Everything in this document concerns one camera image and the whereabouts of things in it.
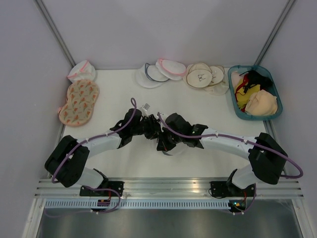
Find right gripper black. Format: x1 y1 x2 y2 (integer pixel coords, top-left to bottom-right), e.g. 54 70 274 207
157 125 183 152

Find blue-trimmed white mesh laundry bag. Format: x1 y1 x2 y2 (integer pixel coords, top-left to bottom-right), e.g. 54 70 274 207
162 143 187 156

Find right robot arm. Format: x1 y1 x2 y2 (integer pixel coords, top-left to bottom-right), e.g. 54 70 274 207
157 113 287 198

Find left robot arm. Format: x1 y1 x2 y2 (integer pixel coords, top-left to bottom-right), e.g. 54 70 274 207
45 109 161 196

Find blue-trimmed mesh bag centre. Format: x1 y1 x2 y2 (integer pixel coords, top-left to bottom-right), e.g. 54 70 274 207
134 63 170 89

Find pink-trimmed mesh bag centre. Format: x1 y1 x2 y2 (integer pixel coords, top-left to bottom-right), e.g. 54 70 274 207
156 59 187 81

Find pink-trimmed mesh bag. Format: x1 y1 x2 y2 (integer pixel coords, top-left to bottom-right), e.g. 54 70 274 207
67 60 96 83
156 59 187 81

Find beige laundry bag front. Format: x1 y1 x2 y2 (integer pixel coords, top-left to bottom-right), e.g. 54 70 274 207
185 62 212 89

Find beige laundry bag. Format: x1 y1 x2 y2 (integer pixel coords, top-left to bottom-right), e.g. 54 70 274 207
185 62 212 89
204 65 229 96

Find floral patterned laundry bag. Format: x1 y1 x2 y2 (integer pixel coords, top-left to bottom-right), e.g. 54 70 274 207
58 79 100 127

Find beige laundry bag back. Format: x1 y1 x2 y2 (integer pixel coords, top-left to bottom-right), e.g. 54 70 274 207
204 65 229 96

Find pink-trimmed mesh bag left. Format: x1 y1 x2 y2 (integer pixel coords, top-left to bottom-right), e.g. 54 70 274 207
67 60 96 83

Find yellow bra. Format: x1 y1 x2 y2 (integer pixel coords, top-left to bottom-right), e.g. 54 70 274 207
234 79 261 111

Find pale pink bra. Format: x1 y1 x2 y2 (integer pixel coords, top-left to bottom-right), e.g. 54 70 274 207
231 71 248 91

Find peach bra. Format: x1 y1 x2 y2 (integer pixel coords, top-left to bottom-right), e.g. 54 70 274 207
245 90 278 116

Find black bra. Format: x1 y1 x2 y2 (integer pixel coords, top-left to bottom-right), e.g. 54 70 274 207
241 70 273 89

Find teal plastic basket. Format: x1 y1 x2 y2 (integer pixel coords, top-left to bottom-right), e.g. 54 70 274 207
228 65 283 120

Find left corner aluminium profile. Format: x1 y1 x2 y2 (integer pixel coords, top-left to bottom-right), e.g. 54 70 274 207
33 0 76 67

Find corner aluminium profile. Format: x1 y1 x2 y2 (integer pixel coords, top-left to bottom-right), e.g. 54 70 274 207
33 0 76 67
254 0 297 65

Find right corner aluminium profile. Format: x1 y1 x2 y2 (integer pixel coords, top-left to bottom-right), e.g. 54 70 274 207
254 0 297 65

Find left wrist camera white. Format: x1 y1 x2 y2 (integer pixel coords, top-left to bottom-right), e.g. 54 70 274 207
139 103 150 117

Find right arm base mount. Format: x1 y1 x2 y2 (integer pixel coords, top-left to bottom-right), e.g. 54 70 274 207
208 181 239 199

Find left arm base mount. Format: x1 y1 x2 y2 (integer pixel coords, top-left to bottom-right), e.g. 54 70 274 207
79 181 124 197

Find white slotted cable duct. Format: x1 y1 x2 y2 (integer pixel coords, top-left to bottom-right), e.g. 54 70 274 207
45 198 241 210

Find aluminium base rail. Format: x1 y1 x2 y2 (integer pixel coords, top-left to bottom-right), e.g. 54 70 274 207
34 178 304 199

